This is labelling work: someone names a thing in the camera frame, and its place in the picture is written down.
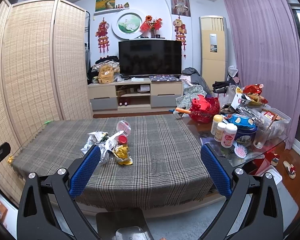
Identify right red hanging ornament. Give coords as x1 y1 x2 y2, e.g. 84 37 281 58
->
173 16 187 57

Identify bamboo folding screen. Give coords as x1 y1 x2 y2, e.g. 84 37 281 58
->
0 0 94 203

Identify landscape painting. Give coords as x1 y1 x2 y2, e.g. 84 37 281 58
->
95 0 116 12

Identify round lotus wall picture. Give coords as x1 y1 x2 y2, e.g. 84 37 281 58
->
111 9 146 40

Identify beige standing air conditioner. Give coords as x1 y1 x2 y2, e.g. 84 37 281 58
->
200 15 228 90

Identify wooden tv cabinet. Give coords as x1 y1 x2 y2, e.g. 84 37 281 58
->
88 78 183 115

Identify left red hanging ornament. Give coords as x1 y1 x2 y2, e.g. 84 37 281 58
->
95 18 110 55

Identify clear plastic storage box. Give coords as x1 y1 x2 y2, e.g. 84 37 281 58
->
244 105 291 139

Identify red flower bouquet vase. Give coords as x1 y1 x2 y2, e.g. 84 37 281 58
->
140 15 162 38

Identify yellow wrapper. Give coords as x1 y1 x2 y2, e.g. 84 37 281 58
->
113 144 133 165

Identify floral green cloth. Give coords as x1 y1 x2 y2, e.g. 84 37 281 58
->
175 85 211 110

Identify purple curtain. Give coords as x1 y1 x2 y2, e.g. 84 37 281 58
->
224 0 300 149

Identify blue cookie tin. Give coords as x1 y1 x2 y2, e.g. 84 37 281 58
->
225 114 257 147

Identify pink hair brush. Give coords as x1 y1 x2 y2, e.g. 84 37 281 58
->
234 142 248 159

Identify red cap bottle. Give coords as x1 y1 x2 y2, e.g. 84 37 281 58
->
117 135 128 145

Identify red hanging ornament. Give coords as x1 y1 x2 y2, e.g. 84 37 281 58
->
173 16 187 57
95 18 110 55

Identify orange toy stick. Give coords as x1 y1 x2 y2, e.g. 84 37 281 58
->
175 107 191 114

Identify white pink label bottle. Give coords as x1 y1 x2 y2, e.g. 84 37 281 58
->
221 124 237 148

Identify brown wall poster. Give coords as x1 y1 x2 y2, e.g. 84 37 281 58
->
171 0 191 17

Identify white foil bag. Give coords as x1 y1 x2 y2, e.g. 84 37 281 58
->
81 131 123 164

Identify white yellow cap bottle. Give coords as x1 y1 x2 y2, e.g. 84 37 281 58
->
211 114 223 135

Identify black flat television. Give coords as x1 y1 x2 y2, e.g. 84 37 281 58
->
119 38 182 77

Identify yellow backpack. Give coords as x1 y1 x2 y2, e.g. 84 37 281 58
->
97 65 114 84

